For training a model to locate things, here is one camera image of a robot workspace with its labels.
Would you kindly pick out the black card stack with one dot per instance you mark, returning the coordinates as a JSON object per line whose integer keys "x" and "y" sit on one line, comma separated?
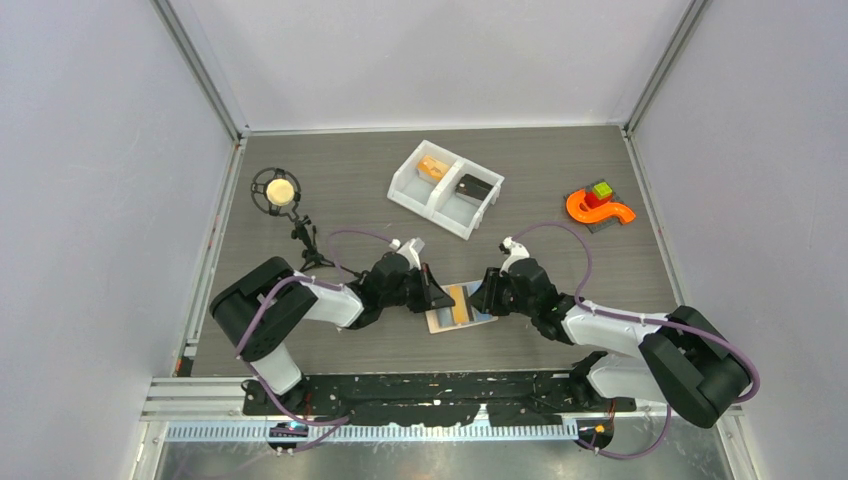
{"x": 472, "y": 189}

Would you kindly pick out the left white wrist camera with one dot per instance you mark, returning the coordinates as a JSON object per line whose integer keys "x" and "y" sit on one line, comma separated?
{"x": 410, "y": 250}

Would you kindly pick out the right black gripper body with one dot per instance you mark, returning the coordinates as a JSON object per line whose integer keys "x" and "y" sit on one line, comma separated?
{"x": 504, "y": 298}

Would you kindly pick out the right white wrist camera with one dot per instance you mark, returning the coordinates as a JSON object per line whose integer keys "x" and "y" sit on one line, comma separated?
{"x": 513, "y": 251}

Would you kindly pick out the microphone on black tripod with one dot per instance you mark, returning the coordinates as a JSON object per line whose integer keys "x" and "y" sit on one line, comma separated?
{"x": 277, "y": 193}

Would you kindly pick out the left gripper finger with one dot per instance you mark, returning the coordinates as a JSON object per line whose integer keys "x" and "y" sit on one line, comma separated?
{"x": 425, "y": 274}
{"x": 435, "y": 297}

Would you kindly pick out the orange toy with blocks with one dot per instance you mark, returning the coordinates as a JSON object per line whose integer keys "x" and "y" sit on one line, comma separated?
{"x": 597, "y": 206}

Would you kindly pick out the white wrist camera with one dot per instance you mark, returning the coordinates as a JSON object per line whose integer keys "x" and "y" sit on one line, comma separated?
{"x": 410, "y": 250}
{"x": 513, "y": 251}

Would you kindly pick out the white two-compartment bin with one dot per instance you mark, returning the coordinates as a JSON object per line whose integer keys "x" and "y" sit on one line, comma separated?
{"x": 438, "y": 203}

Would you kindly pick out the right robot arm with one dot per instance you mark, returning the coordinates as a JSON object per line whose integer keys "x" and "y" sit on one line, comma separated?
{"x": 678, "y": 359}

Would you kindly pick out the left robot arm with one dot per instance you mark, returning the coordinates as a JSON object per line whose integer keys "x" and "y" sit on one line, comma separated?
{"x": 260, "y": 310}

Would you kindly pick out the orange card stack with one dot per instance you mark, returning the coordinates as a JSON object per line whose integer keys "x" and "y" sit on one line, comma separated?
{"x": 431, "y": 169}

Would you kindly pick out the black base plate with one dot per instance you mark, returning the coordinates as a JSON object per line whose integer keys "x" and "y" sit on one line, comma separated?
{"x": 508, "y": 398}

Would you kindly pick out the beige card holder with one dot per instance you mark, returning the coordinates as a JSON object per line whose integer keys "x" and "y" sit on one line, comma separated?
{"x": 479, "y": 320}

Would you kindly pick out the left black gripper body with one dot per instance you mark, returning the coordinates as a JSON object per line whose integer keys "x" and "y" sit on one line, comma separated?
{"x": 411, "y": 293}

